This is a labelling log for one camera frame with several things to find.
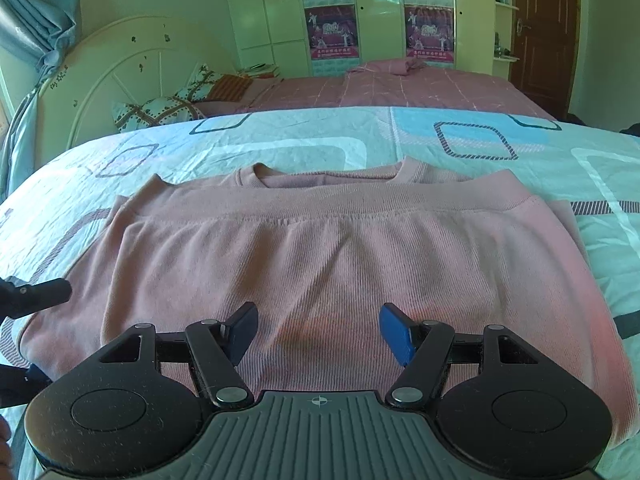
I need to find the brown wooden door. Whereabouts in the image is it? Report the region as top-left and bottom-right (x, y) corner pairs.
(510, 0), (581, 121)

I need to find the stack of books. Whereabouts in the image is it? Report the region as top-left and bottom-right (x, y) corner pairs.
(237, 62), (281, 80)

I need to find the pink checked bed sheet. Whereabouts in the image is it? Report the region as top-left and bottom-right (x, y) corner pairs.
(195, 58), (557, 122)

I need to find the crumpled pink cloth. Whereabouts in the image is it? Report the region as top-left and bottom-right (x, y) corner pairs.
(350, 58), (426, 77)

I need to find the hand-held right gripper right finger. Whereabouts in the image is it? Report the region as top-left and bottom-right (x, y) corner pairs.
(379, 303), (551, 407)

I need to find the cream corner shelf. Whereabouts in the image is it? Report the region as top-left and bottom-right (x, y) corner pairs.
(492, 0), (521, 64)

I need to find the pink wall poster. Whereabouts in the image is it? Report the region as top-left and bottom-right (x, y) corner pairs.
(305, 4), (358, 61)
(404, 4), (456, 63)

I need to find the cream round headboard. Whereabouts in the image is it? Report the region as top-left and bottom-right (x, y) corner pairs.
(37, 15), (241, 148)

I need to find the cream wardrobe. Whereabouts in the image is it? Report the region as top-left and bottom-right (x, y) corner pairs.
(220, 0), (516, 78)

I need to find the pink sweatshirt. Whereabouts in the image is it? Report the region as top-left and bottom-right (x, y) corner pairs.
(22, 156), (639, 453)

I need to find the orange striped pillow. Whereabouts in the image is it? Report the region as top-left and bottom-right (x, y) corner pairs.
(210, 74), (253, 101)

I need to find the bed with patterned sheet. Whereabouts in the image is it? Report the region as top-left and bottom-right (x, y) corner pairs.
(0, 105), (640, 480)

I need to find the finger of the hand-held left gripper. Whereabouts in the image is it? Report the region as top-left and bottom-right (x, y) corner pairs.
(0, 362), (52, 411)
(0, 277), (72, 319)

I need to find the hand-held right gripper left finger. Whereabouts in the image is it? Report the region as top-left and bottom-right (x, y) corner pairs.
(87, 302), (259, 407)

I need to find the blue curtain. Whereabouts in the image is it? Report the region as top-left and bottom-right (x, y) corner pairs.
(0, 0), (82, 201)

